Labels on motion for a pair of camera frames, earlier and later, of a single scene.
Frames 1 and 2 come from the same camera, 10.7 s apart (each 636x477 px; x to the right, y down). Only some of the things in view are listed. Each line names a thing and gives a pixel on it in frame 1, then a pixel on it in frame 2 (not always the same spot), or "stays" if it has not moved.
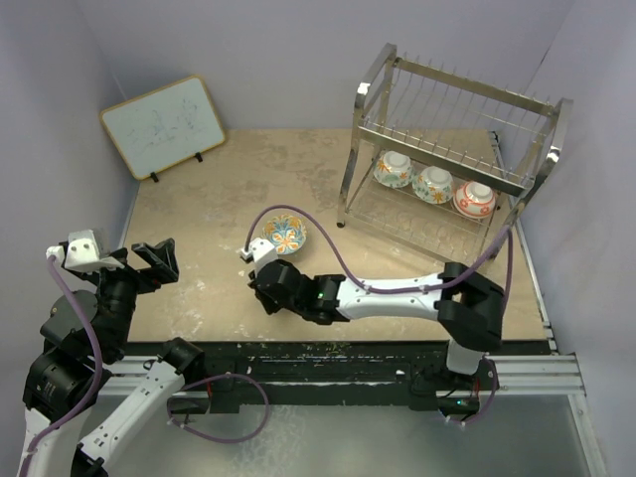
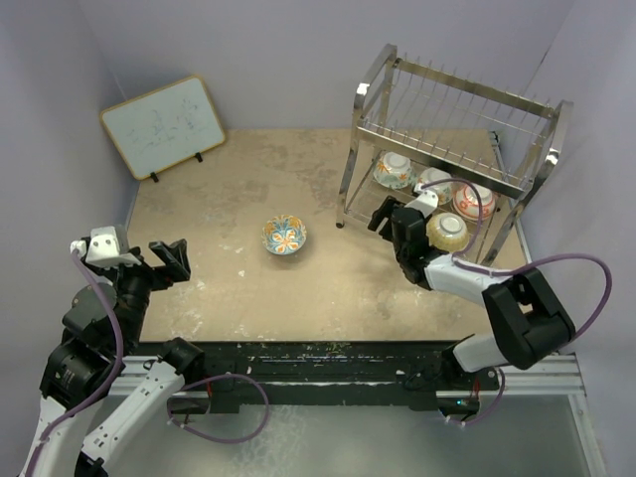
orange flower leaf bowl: [394, 169] stays
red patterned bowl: [474, 200] stays
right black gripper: [270, 306] -> [385, 212]
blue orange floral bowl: [287, 233] stays
